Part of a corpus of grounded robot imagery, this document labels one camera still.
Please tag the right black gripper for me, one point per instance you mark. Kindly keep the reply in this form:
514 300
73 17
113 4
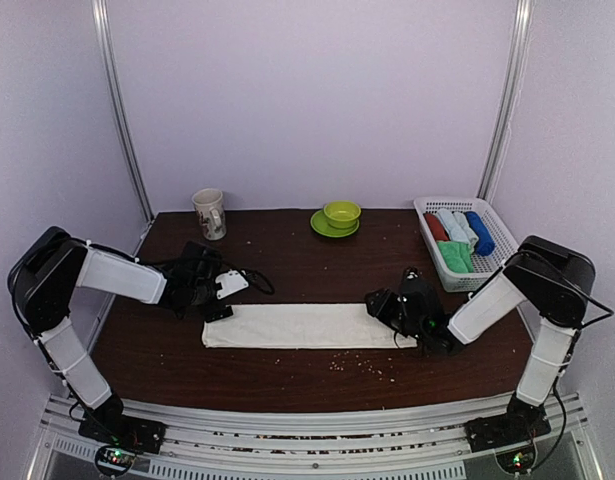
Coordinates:
381 307

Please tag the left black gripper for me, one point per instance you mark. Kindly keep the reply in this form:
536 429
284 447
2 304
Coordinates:
214 312

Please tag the white cream towel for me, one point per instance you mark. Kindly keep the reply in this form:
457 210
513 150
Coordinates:
302 326

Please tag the green microfiber towel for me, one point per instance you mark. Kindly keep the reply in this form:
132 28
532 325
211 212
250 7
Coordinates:
457 256

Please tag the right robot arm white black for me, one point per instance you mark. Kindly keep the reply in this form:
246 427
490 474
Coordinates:
551 281

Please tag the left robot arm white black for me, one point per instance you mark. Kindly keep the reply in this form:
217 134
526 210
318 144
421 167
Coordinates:
61 282

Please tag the patterned ceramic mug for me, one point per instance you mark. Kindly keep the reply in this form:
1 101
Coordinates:
208 204

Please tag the rolled red towel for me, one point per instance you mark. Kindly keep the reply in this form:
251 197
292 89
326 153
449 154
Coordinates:
436 228

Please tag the white plastic basket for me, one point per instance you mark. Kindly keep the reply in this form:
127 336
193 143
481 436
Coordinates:
506 245

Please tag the rolled light blue towel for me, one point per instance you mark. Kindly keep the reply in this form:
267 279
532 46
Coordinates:
457 227

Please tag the rolled dark blue towel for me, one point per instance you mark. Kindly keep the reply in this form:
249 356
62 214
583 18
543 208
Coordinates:
485 244

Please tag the green cup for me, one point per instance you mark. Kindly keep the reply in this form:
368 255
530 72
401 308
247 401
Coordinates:
342 213

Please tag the green saucer plate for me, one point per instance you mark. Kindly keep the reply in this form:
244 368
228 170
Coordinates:
320 225

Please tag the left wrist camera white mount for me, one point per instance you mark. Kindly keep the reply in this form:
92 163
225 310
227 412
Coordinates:
229 283

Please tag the aluminium front rail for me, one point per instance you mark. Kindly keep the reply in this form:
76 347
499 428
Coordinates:
408 443

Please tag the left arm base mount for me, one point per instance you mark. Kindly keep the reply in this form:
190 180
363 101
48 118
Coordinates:
139 435

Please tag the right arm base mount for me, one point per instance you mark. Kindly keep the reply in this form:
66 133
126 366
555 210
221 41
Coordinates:
499 431

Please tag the right aluminium frame post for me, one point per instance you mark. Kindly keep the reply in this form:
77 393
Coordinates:
511 90

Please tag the aluminium frame post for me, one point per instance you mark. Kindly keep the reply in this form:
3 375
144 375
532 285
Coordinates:
104 36
511 90

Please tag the left aluminium frame post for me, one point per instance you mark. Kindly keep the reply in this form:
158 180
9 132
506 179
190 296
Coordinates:
104 36

